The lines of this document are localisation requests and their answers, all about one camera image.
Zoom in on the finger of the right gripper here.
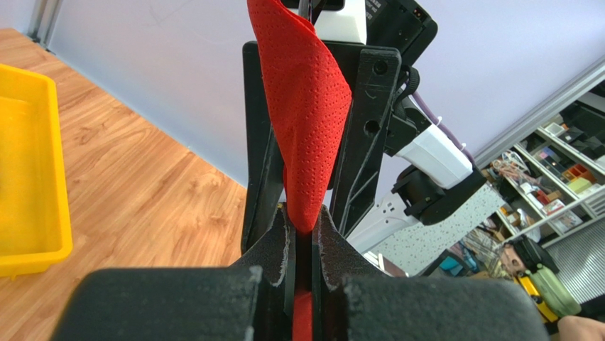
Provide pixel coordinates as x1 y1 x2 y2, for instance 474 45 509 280
329 45 401 237
241 41 283 253

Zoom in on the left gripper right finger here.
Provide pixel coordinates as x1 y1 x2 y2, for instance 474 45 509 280
312 205 386 340

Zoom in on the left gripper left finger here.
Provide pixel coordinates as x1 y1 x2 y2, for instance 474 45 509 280
233 205 295 340

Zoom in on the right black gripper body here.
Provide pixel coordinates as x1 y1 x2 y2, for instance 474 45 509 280
330 42 364 93

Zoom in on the red paper napkin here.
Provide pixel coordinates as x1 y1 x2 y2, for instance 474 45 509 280
247 1 352 340

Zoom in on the black knife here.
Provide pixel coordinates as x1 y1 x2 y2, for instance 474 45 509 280
298 0 327 25

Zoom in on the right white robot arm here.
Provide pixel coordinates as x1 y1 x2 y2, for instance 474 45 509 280
241 42 485 251

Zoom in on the person's forearm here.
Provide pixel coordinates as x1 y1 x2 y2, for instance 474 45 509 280
557 316 604 341

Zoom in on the speckled grey partition panel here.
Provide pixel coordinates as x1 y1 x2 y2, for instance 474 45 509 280
371 184 504 276

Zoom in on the metal storage shelf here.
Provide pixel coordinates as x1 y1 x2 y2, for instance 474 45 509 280
482 114 604 246

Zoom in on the yellow plastic bin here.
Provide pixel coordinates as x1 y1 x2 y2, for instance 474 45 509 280
1 65 73 278

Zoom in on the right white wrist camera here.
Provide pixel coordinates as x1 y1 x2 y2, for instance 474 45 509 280
312 0 438 66

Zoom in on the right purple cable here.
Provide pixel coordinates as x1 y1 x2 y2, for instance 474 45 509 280
410 92 476 166

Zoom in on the aluminium frame post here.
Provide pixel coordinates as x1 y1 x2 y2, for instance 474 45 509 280
27 0 62 50

